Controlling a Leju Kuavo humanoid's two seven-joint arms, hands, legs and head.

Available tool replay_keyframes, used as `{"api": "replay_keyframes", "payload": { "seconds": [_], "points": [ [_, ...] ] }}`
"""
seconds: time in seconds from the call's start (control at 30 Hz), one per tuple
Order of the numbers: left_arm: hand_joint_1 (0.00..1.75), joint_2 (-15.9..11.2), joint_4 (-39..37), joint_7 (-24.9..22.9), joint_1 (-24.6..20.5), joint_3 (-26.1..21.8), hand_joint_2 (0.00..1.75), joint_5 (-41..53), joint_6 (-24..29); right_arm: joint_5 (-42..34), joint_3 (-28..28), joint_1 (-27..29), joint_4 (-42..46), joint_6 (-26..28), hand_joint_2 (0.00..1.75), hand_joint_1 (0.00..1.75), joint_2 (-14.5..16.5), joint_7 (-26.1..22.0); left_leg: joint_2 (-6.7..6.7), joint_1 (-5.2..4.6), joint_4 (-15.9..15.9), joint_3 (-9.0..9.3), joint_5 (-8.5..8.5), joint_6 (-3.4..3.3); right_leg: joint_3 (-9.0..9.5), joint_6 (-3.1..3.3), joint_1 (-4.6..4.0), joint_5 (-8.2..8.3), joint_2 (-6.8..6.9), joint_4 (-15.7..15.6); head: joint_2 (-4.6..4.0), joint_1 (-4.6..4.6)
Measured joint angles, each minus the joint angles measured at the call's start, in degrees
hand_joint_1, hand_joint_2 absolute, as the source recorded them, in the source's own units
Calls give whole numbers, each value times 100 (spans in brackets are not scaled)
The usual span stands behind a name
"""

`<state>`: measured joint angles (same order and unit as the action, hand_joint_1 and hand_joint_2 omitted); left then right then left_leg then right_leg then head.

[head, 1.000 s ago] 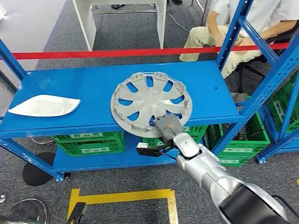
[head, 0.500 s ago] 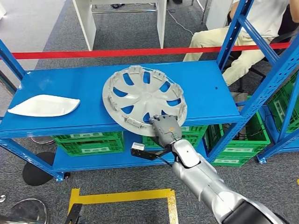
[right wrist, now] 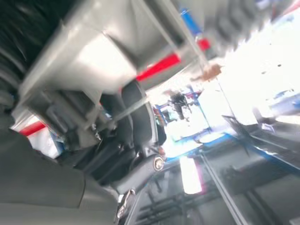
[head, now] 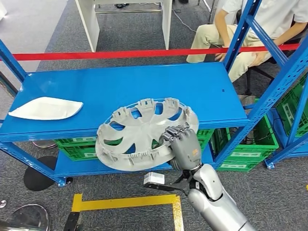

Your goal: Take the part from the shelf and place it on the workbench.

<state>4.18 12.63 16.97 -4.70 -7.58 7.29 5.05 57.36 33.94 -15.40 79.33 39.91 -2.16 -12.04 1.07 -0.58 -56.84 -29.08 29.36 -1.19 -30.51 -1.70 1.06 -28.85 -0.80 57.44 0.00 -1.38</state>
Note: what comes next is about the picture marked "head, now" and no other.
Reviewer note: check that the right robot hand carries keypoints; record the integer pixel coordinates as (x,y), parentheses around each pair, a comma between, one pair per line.
(185,150)

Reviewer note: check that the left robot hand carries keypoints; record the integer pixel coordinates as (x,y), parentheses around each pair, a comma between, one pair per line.
(72,223)

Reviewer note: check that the grey plastic wheel hubcap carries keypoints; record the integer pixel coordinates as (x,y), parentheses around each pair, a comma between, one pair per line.
(140,134)

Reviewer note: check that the white curved plastic part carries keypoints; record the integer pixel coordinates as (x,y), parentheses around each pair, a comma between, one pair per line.
(45,109)

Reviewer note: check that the blue metal shelf rack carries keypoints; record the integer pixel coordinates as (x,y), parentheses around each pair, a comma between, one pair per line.
(96,86)
(280,127)

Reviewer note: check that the chrome stanchion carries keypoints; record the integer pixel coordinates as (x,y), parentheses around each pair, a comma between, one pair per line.
(44,144)
(29,217)

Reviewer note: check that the black stanchion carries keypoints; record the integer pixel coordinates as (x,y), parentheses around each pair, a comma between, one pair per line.
(38,173)

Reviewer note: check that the yellow floor tape square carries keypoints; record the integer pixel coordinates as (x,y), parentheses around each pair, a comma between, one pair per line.
(124,201)

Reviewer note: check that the open green plastic crate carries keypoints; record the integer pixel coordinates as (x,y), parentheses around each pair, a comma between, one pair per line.
(250,154)

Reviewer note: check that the chrome stool base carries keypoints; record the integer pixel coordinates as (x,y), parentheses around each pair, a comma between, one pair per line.
(2,204)

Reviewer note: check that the black office chair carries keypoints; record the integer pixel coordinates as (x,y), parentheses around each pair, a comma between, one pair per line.
(249,79)

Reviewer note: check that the red barrier belt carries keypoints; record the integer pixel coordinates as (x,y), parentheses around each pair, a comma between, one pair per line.
(120,54)

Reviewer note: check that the person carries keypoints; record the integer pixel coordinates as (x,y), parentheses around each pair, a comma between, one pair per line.
(276,16)

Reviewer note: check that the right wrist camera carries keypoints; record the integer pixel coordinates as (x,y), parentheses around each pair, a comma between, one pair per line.
(154,178)

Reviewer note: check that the chrome metal frame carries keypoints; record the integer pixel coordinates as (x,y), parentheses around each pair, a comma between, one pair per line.
(210,9)

